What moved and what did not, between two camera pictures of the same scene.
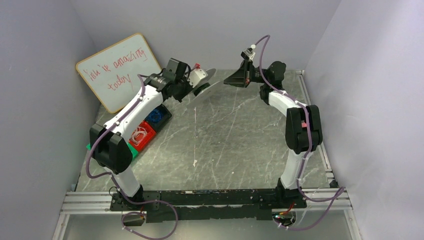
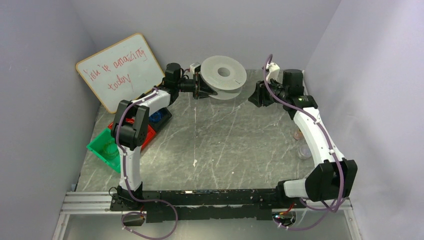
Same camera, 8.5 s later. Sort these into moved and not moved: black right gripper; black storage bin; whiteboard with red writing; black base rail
Moved: black right gripper
Not moved: black storage bin; whiteboard with red writing; black base rail
